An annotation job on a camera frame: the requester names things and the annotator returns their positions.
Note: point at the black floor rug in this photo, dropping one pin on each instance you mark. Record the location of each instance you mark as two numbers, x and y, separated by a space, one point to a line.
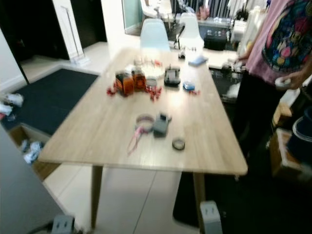
51 100

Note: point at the grey flat panel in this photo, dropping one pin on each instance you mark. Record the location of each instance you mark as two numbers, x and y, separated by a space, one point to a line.
22 200

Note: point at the black floor mat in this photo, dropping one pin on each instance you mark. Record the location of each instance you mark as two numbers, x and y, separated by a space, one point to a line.
263 209

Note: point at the white round plate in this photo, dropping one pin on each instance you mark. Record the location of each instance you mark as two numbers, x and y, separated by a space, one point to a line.
153 70

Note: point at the small red piece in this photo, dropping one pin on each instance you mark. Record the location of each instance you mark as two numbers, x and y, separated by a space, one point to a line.
194 92

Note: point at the black glass side cabinet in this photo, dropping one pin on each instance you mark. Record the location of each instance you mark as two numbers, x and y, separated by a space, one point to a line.
226 84

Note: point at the white round controller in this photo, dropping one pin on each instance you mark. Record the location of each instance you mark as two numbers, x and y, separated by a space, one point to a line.
283 82

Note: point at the wooden table leg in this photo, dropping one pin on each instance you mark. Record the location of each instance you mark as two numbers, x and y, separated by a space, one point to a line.
199 200
96 195

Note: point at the grey block with hook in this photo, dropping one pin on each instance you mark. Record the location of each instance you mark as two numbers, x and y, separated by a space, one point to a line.
161 126

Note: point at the open cardboard box with clutter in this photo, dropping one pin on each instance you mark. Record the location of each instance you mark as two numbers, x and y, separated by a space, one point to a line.
31 151

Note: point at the grey tape roll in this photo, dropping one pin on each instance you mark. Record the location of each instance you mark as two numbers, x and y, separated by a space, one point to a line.
150 83

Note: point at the brown cardboard box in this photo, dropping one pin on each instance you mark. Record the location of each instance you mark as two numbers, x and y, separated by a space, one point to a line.
279 156

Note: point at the white crumpled object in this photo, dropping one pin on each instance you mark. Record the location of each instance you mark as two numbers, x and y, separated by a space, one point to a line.
10 99

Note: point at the white plastic chair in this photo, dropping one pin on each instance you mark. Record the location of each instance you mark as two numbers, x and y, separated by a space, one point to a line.
191 31

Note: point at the black tape roll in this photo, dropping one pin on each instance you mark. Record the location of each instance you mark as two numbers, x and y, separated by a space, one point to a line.
174 145

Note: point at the blue round tape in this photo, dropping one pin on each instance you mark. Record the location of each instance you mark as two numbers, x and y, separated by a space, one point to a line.
188 86

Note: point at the orange and black device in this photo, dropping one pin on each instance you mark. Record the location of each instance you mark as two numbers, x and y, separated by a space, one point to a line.
126 84

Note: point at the black boxy device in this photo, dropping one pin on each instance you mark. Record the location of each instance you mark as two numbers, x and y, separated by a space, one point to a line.
172 77

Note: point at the dark blue bin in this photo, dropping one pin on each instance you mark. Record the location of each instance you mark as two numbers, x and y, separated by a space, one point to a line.
301 141

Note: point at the person in pink shirt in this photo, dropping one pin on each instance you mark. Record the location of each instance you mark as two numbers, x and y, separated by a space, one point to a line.
268 58

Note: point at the light blue plastic chair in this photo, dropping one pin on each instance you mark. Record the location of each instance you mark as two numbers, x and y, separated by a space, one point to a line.
155 35

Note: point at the small black object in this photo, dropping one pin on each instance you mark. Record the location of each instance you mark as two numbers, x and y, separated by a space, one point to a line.
181 53

